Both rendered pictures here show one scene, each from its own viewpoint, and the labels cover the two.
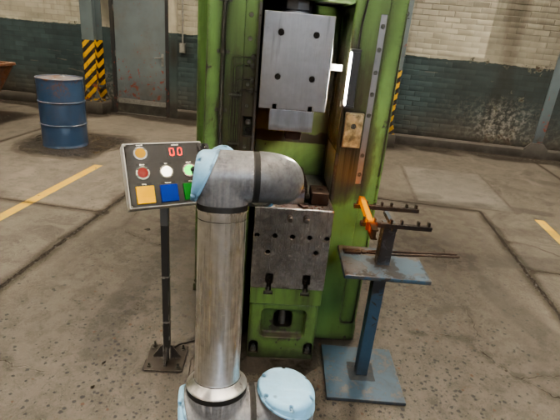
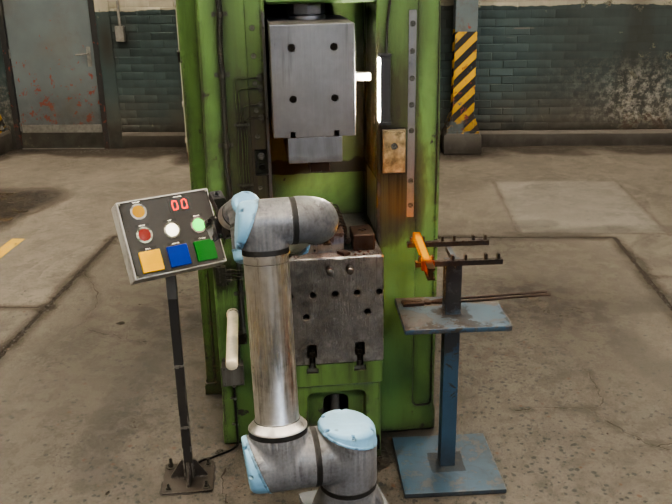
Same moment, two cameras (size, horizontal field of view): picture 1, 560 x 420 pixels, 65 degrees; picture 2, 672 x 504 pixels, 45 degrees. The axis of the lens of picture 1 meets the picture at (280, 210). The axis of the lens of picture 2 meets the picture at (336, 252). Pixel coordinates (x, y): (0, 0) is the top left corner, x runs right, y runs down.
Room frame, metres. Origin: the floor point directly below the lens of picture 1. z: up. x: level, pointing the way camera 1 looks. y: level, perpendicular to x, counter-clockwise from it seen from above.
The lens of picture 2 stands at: (-0.94, 0.03, 1.98)
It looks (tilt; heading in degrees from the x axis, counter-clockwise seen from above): 20 degrees down; 358
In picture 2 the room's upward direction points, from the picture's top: 1 degrees counter-clockwise
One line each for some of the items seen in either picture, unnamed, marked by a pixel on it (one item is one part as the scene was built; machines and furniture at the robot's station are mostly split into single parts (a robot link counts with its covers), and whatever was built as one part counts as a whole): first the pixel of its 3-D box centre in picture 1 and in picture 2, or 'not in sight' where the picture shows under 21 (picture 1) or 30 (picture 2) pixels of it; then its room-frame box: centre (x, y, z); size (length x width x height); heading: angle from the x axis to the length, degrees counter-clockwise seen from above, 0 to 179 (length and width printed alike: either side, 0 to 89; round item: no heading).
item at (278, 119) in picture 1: (288, 112); (310, 138); (2.20, 0.00, 1.32); 0.42 x 0.20 x 0.10; 4
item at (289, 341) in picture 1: (281, 297); (330, 381); (2.21, -0.05, 0.23); 0.55 x 0.37 x 0.47; 4
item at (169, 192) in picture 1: (169, 192); (178, 255); (1.76, 0.48, 1.01); 0.07 x 0.05 x 0.07; 119
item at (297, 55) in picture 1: (302, 61); (320, 73); (2.20, -0.04, 1.56); 0.42 x 0.39 x 0.40; 4
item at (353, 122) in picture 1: (352, 130); (393, 151); (2.14, -0.32, 1.27); 0.09 x 0.02 x 0.17; 94
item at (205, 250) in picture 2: (192, 191); (205, 250); (1.81, 0.39, 1.01); 0.07 x 0.05 x 0.07; 119
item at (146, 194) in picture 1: (145, 195); (151, 261); (1.71, 0.57, 1.01); 0.07 x 0.05 x 0.07; 119
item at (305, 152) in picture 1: (294, 93); (314, 110); (2.52, -0.02, 1.37); 0.41 x 0.10 x 0.91; 94
